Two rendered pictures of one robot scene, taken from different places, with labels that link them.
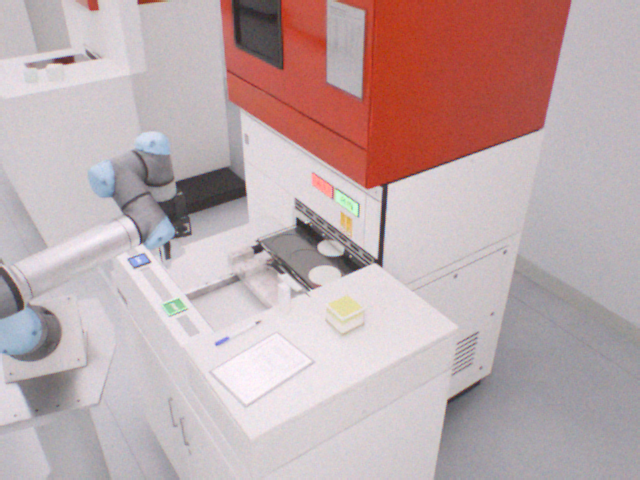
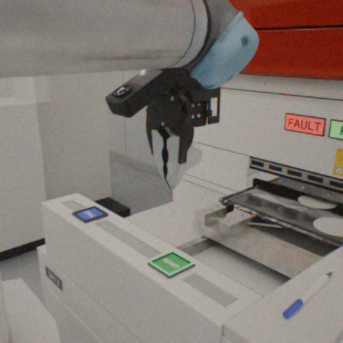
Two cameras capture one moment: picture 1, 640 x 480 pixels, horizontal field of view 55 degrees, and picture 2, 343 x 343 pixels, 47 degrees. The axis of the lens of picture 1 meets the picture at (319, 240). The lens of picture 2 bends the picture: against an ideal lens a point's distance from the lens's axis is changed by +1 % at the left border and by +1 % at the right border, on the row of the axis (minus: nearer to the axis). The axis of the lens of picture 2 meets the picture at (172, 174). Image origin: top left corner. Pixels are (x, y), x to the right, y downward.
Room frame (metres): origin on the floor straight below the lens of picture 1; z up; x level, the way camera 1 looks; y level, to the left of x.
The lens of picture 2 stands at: (0.71, 0.45, 1.30)
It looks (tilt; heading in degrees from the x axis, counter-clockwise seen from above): 18 degrees down; 354
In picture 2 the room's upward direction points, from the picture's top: straight up
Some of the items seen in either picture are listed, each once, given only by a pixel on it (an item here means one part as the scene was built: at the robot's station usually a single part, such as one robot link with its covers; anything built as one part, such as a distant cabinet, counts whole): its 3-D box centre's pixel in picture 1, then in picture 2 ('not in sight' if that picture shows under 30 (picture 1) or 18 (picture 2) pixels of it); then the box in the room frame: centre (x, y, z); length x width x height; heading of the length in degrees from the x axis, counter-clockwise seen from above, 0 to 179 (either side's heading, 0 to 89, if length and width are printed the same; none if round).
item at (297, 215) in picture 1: (330, 246); (311, 201); (1.65, -0.04, 0.89); 0.44 x 0.02 x 0.10; 35
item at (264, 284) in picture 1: (266, 287); (261, 246); (1.48, 0.16, 0.87); 0.36 x 0.08 x 0.03; 35
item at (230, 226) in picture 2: (253, 267); (235, 223); (1.54, 0.21, 0.89); 0.08 x 0.03 x 0.03; 125
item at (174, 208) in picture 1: (167, 215); (182, 86); (1.28, 0.37, 1.25); 0.09 x 0.08 x 0.12; 125
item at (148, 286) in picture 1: (160, 303); (128, 271); (1.37, 0.46, 0.89); 0.55 x 0.09 x 0.14; 35
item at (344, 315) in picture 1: (344, 315); not in sight; (1.19, -0.07, 1.00); 0.07 x 0.07 x 0.07; 35
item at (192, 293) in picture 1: (243, 273); (214, 237); (1.59, 0.25, 0.84); 0.50 x 0.02 x 0.03; 125
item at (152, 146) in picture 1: (153, 158); not in sight; (1.27, 0.38, 1.41); 0.09 x 0.08 x 0.11; 139
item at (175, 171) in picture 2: (174, 254); (187, 159); (1.26, 0.37, 1.14); 0.06 x 0.03 x 0.09; 125
